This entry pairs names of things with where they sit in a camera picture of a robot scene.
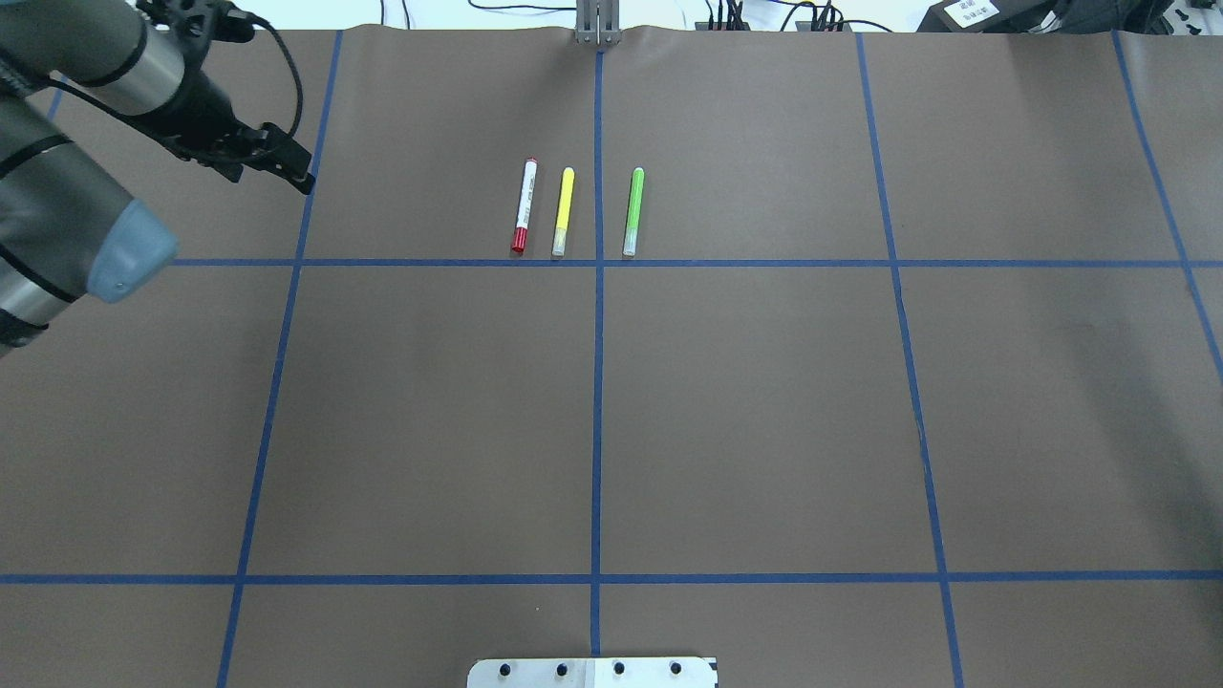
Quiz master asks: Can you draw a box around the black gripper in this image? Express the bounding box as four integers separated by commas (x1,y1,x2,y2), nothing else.
158,81,317,196

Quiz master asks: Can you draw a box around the red white marker pen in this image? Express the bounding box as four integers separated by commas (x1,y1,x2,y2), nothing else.
510,156,538,254

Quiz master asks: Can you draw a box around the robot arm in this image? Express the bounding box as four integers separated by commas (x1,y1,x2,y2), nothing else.
1,1,316,354

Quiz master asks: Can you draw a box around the yellow marker pen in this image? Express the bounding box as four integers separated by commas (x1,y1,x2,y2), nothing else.
550,166,576,260

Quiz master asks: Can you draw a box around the green marker pen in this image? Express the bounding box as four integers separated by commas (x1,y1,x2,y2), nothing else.
621,166,646,258

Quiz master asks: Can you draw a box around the brown paper table cover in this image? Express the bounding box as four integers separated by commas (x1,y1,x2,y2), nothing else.
2,26,1221,687

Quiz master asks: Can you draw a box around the black box white label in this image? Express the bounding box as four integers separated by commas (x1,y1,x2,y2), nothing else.
917,1,1059,33

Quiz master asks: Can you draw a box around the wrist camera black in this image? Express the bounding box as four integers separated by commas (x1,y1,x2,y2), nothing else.
135,1,256,45

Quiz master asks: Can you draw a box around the aluminium frame post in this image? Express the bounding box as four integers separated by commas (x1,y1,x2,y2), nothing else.
575,0,623,49

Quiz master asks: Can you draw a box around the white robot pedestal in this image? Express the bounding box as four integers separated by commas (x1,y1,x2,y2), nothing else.
466,656,719,687

